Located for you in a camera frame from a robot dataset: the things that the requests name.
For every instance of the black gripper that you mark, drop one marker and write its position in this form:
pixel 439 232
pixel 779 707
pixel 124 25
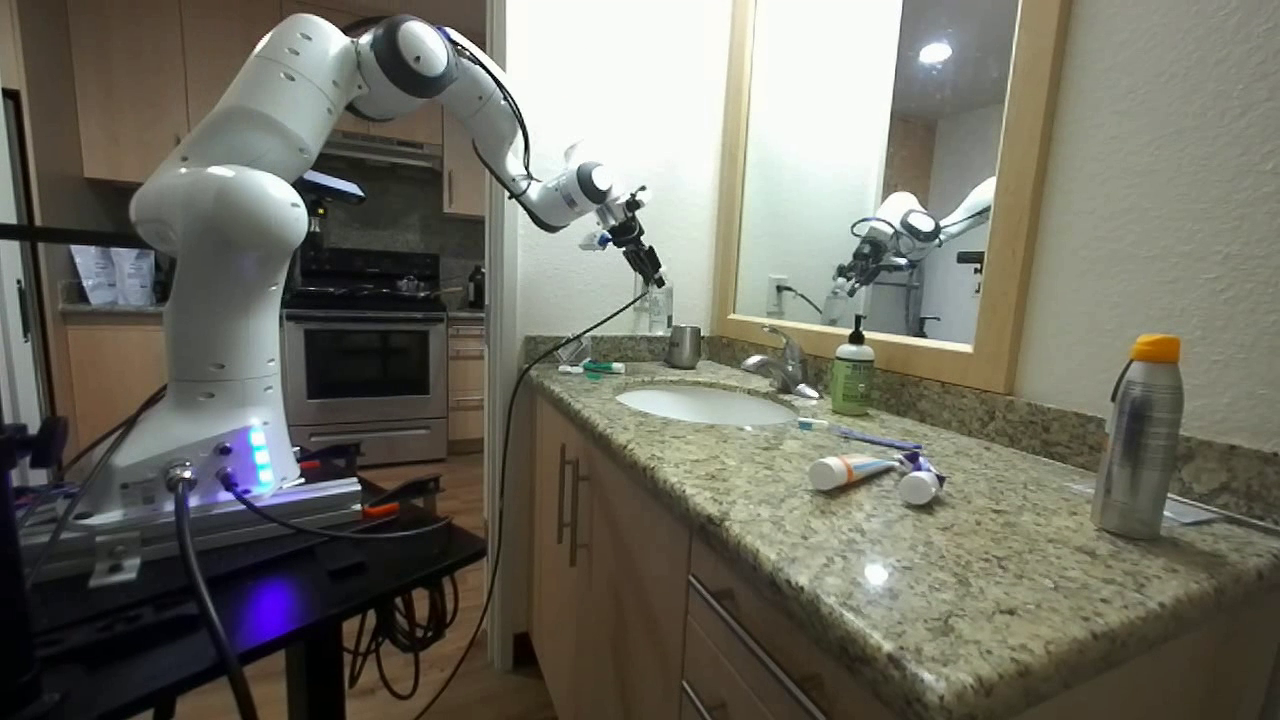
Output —
pixel 635 226

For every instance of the clear plastic bottle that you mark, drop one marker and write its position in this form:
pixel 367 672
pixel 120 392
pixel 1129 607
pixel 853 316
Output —
pixel 653 313

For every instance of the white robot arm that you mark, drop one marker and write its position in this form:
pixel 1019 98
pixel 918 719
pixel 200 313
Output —
pixel 227 212

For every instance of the green soap pump bottle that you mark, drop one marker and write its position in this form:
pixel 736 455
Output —
pixel 853 375

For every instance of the grey metal cup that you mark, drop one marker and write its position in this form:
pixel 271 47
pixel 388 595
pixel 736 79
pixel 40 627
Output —
pixel 680 345

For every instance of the green white toothpaste tube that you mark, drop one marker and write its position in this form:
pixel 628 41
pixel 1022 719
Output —
pixel 603 367

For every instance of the white oval sink basin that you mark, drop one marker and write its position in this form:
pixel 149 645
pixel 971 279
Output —
pixel 706 407

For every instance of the chrome sink faucet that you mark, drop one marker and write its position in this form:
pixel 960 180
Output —
pixel 786 367

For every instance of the blue toothbrush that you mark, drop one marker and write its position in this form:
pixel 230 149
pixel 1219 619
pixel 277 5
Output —
pixel 864 439

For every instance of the white orange toothpaste tube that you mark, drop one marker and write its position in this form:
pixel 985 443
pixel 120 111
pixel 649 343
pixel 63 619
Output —
pixel 853 468

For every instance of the stainless steel oven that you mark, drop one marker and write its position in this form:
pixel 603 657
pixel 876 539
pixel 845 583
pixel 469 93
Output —
pixel 367 367

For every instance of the light wood vanity cabinet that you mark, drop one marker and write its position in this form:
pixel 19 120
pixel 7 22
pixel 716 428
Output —
pixel 615 584

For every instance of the purple white toothpaste tube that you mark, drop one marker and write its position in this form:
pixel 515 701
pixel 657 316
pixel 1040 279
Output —
pixel 920 480

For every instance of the black robot table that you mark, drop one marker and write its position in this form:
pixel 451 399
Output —
pixel 264 601

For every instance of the silver spray can orange cap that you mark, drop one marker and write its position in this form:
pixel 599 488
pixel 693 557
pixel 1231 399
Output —
pixel 1142 434

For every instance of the white door frame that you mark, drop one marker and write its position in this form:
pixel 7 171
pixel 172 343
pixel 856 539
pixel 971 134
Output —
pixel 507 200

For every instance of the wood framed wall mirror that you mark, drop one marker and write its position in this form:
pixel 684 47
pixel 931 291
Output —
pixel 826 134

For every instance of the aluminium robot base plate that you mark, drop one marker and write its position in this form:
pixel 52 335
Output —
pixel 200 521

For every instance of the wooden kitchen wall cabinets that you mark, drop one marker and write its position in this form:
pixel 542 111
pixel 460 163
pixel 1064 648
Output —
pixel 124 93

